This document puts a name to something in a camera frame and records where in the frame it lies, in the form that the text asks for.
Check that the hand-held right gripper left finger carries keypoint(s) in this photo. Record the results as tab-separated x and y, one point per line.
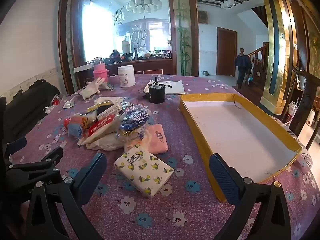
91	173

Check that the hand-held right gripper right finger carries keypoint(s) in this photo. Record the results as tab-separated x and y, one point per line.
222	177

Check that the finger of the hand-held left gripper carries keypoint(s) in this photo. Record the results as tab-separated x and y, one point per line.
16	145
47	158

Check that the white cloth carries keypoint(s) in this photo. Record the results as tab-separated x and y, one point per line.
105	142

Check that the yellow-edged cardboard box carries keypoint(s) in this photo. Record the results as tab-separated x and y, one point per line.
237	135

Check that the cream facial towel pack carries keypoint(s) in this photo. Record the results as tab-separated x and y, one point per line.
100	127

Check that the lemon print tissue pack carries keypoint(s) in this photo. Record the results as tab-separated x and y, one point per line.
142	170

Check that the blue printed plastic bag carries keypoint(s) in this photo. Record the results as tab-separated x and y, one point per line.
133	117

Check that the pink cloth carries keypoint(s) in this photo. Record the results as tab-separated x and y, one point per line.
156	140

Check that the black bag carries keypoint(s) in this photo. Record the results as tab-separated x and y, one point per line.
27	105

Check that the small red bag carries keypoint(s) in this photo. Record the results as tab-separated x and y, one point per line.
75	127

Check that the crumpled plastic bags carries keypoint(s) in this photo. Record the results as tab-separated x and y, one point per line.
53	103

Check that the small white sachet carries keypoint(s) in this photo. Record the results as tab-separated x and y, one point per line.
68	103

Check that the black packet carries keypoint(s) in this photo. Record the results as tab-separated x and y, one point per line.
102	110

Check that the yellow sponge pack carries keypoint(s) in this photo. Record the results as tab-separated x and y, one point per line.
96	107

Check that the purple floral tablecloth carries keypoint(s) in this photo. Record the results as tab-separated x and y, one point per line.
175	120

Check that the white folded towel pack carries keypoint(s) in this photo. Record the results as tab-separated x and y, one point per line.
107	100

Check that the white work glove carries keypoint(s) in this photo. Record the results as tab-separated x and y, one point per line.
92	88

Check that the green-cuffed work glove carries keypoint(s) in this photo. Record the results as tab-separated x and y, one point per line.
108	86

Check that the pink sleeved bottle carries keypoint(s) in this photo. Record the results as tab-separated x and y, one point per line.
100	72

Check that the white paper sheets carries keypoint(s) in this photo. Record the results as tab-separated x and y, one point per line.
175	87

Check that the black cylindrical device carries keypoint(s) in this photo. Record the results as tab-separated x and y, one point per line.
156	93

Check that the white plastic jar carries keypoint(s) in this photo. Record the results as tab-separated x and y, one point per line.
126	76

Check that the metal kettle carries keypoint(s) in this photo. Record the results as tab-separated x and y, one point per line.
205	73

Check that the dark wooden chair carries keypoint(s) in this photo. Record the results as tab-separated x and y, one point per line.
303	100

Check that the dark blue hanging jacket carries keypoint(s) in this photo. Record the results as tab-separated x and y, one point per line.
242	62

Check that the wooden sideboard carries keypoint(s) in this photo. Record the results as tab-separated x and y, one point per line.
150	66

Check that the brown wooden door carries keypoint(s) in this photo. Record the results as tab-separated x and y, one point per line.
226	52

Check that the black flashlight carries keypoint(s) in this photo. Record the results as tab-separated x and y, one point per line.
136	53

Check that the wooden stair railing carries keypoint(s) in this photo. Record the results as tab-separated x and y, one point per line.
260	55

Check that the golden pillar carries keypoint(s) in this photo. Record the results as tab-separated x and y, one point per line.
275	55

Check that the glass partition panel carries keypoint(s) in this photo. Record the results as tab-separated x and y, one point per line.
100	25

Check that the bamboo painted panel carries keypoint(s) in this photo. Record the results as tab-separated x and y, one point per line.
183	30

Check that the white ceiling lamp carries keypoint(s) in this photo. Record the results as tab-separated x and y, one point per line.
227	3

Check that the framed wall picture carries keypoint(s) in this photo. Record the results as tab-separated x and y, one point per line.
202	17

